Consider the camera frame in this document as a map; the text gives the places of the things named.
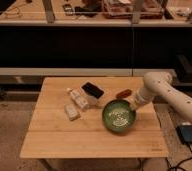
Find tray on shelf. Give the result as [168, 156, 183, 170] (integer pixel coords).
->
[102, 0, 164, 18]

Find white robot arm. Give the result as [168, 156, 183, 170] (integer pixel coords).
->
[131, 72, 192, 124]

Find wooden table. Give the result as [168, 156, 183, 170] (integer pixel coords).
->
[20, 77, 169, 159]

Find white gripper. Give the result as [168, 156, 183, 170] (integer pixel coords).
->
[130, 89, 150, 111]

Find black rectangular phone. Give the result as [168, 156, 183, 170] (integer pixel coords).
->
[82, 82, 104, 99]

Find brown oblong object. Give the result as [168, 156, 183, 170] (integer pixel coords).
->
[116, 89, 132, 99]

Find black floor cable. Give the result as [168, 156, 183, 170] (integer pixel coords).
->
[164, 142, 192, 171]

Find black floor box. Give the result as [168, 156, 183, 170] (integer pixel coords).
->
[176, 125, 192, 144]

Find small white box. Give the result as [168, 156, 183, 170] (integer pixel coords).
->
[65, 104, 80, 121]

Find black device on shelf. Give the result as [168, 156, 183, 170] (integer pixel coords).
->
[62, 4, 74, 16]

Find green ceramic bowl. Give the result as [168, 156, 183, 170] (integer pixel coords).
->
[102, 99, 136, 133]

